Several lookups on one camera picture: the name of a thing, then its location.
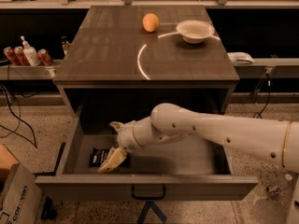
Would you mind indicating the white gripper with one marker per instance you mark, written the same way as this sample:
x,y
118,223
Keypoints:
x,y
126,137

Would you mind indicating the black rxbar chocolate wrapper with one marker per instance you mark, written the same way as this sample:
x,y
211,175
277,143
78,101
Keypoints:
x,y
95,160

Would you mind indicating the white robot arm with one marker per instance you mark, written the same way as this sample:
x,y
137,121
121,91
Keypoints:
x,y
271,140

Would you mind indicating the open grey top drawer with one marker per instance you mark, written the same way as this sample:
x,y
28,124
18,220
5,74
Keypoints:
x,y
191,168

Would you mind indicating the grey cabinet with counter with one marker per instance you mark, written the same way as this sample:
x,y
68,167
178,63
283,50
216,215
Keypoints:
x,y
112,48

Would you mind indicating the small glass bottle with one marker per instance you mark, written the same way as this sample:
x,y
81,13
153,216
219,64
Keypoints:
x,y
65,44

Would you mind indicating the cardboard box with print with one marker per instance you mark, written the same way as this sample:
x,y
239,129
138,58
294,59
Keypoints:
x,y
20,196

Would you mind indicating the red soda can right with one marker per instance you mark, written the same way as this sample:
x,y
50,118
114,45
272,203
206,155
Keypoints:
x,y
45,58

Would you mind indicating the red soda can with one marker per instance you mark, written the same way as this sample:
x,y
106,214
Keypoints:
x,y
20,55
45,58
10,54

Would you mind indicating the orange fruit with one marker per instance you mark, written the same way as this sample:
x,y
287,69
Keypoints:
x,y
150,22

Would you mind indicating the white pump bottle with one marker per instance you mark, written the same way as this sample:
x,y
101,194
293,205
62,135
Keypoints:
x,y
30,53

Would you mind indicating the grey low shelf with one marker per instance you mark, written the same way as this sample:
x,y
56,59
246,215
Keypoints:
x,y
19,72

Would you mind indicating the red soda can middle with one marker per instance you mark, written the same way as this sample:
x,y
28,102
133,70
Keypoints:
x,y
20,55

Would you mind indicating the white bowl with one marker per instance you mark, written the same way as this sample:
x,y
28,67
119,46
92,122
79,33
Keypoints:
x,y
195,32

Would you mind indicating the red soda can left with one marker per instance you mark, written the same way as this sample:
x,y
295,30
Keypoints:
x,y
10,54

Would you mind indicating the white folded cloth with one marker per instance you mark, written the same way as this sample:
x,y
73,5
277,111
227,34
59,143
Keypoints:
x,y
240,58

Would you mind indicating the clear plastic bottle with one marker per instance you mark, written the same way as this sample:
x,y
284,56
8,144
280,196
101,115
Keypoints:
x,y
279,184

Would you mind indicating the black drawer handle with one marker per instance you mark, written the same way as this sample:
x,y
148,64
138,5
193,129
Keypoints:
x,y
148,193

